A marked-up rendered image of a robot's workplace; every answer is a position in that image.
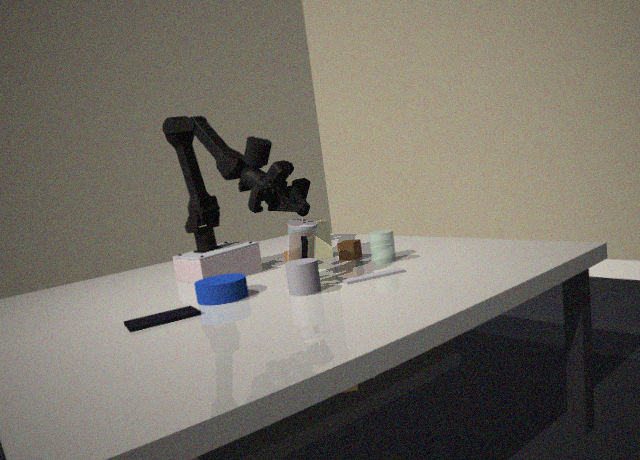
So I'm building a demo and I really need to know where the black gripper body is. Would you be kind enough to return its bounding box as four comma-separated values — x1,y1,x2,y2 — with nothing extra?
248,172,311,213

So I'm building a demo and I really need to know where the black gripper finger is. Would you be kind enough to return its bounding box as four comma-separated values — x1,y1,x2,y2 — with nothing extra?
290,184,310,209
268,187,301,212

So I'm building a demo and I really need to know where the blue cylinder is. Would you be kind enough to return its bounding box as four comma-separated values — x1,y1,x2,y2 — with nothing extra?
195,274,248,306

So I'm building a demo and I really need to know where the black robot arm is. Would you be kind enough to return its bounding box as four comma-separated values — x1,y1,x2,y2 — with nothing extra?
162,116,294,253

